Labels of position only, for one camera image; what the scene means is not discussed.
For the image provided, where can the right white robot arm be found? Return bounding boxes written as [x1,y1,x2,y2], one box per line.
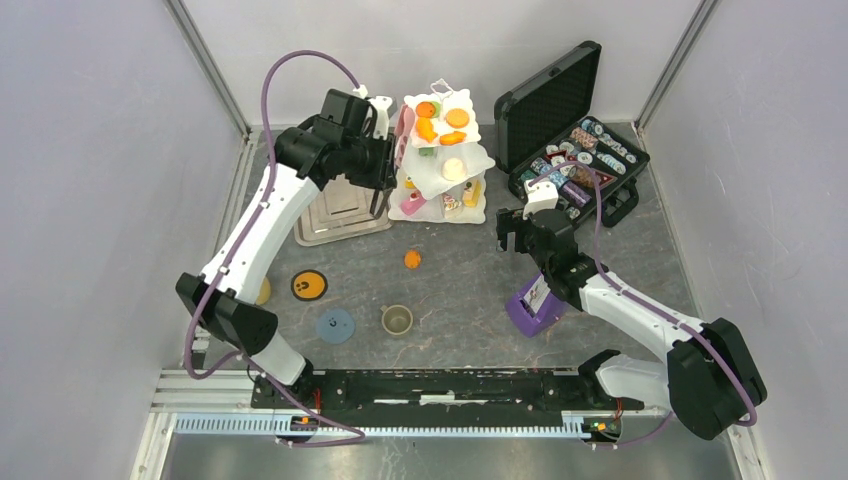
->
[496,209,768,440]

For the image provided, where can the yellow smiley coaster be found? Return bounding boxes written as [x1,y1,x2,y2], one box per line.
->
[290,269,328,301]

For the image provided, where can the orange macaron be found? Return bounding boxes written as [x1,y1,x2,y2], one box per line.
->
[444,108,470,129]
[415,101,433,119]
[403,250,422,270]

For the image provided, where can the brown poker chip stack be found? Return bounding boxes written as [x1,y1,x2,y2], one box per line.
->
[569,166,616,189]

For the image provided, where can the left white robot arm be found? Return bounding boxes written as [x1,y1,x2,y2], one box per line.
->
[176,89,397,408]

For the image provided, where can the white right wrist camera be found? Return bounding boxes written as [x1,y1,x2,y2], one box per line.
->
[522,179,559,220]

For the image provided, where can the yellow rectangular cake slice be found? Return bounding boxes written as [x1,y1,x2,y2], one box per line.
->
[461,179,482,208]

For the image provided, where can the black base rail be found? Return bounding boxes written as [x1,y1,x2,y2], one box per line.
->
[291,368,645,429]

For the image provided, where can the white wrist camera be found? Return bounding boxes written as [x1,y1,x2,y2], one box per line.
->
[522,179,559,220]
[352,85,397,140]

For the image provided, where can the cream yellow-handled mug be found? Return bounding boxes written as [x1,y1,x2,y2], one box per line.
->
[256,277,272,306]

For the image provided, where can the black poker chip case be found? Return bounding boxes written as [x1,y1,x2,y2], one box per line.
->
[494,40,650,228]

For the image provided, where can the white three-tier cake stand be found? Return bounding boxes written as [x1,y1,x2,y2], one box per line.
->
[388,79,495,225]

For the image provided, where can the white sprinkle cake slice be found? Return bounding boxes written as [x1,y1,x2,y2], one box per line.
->
[441,193,464,219]

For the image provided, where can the pink layered cake slice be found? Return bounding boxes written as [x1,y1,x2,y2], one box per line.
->
[400,190,427,216]

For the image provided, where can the purple card shuffler box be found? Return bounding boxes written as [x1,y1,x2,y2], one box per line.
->
[505,274,568,338]

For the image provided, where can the orange fish cookie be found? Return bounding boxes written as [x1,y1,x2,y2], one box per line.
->
[415,117,438,143]
[438,131,467,146]

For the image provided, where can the aluminium cable duct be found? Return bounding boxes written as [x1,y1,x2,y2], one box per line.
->
[173,413,624,439]

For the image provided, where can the cream round cake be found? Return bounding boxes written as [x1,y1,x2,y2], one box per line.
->
[441,157,467,182]

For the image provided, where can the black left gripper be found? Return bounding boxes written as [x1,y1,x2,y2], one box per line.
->
[341,128,397,191]

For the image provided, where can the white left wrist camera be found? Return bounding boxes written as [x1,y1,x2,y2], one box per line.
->
[352,85,397,140]

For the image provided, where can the blue round coaster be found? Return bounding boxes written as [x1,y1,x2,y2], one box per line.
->
[315,308,356,345]

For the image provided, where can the silver metal tray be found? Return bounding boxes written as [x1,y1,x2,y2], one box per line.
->
[293,178,392,247]

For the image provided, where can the olive green cup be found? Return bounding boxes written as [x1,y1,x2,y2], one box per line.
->
[381,305,414,336]

